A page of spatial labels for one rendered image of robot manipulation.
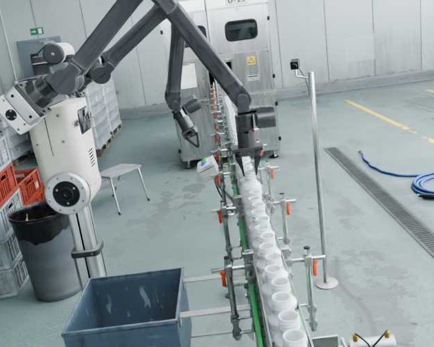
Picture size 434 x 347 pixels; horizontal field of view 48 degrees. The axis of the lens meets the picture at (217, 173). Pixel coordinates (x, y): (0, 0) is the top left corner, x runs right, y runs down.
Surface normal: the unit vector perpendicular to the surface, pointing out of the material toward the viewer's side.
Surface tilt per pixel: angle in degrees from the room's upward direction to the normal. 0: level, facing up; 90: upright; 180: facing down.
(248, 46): 90
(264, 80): 90
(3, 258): 90
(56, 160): 101
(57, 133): 90
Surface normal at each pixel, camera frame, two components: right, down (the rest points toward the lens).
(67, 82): 0.02, 0.28
